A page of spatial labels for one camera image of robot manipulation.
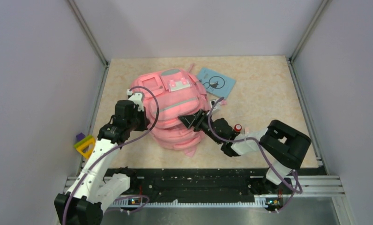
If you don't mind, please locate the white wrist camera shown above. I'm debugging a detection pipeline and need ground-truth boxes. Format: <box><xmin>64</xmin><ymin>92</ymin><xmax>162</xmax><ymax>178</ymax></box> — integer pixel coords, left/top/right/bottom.
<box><xmin>126</xmin><ymin>89</ymin><xmax>145</xmax><ymax>112</ymax></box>
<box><xmin>209</xmin><ymin>99</ymin><xmax>221</xmax><ymax>114</ymax></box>

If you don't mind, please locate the yellow triangle ruler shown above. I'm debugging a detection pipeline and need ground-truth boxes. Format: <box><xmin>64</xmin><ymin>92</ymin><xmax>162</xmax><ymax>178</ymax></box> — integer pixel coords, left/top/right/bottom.
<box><xmin>74</xmin><ymin>135</ymin><xmax>96</xmax><ymax>159</ymax></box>

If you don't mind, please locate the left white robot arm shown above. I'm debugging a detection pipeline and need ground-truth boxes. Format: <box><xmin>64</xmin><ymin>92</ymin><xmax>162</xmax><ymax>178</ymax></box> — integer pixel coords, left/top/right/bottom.
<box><xmin>54</xmin><ymin>97</ymin><xmax>149</xmax><ymax>225</ymax></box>

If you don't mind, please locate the purple block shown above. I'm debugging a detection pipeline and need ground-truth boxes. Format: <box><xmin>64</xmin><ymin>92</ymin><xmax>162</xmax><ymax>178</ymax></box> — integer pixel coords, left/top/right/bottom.
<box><xmin>75</xmin><ymin>133</ymin><xmax>86</xmax><ymax>142</ymax></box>

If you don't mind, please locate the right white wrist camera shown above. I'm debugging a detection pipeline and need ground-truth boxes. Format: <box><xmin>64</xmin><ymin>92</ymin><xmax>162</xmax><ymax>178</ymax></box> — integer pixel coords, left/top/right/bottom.
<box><xmin>209</xmin><ymin>99</ymin><xmax>221</xmax><ymax>114</ymax></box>

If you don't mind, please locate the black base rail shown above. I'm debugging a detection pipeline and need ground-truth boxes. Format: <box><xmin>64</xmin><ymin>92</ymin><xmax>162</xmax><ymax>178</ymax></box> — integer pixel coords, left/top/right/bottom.
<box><xmin>103</xmin><ymin>167</ymin><xmax>327</xmax><ymax>204</ymax></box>

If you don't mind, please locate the pink student backpack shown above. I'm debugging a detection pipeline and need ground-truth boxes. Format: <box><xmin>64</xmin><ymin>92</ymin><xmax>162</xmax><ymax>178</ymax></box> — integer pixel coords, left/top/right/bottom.
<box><xmin>131</xmin><ymin>68</ymin><xmax>214</xmax><ymax>157</ymax></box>

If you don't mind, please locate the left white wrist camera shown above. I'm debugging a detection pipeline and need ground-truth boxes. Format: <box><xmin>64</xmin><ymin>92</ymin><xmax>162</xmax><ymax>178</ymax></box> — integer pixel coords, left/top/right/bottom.
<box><xmin>126</xmin><ymin>89</ymin><xmax>145</xmax><ymax>112</ymax></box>

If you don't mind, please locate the light blue book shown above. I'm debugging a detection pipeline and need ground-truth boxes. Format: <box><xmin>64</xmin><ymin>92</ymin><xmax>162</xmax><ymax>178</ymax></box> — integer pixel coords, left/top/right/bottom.
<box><xmin>197</xmin><ymin>67</ymin><xmax>236</xmax><ymax>99</ymax></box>

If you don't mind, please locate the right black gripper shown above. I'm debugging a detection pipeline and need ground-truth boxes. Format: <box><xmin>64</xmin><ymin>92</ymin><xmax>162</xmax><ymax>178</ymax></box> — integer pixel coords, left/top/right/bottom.
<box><xmin>179</xmin><ymin>108</ymin><xmax>223</xmax><ymax>144</ymax></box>

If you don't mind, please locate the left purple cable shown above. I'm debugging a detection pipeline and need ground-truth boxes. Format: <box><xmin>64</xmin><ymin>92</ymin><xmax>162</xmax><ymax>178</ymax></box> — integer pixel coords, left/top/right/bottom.
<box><xmin>61</xmin><ymin>86</ymin><xmax>160</xmax><ymax>225</ymax></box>

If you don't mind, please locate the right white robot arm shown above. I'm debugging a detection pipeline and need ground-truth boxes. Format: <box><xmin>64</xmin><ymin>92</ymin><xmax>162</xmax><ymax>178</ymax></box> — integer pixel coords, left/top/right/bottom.
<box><xmin>178</xmin><ymin>110</ymin><xmax>312</xmax><ymax>193</ymax></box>

